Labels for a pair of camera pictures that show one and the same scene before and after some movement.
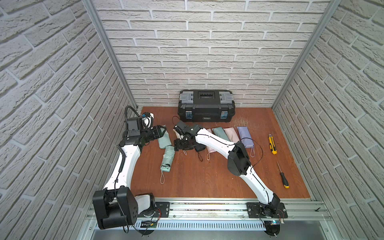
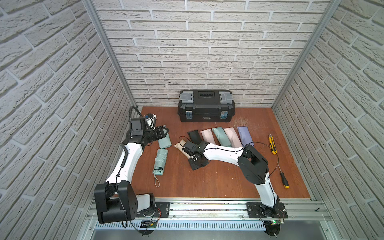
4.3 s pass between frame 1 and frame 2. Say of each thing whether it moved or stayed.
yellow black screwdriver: stayed
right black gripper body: moved
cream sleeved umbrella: moved
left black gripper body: stayed
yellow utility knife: stayed
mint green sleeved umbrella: stayed
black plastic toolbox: stayed
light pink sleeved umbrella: stayed
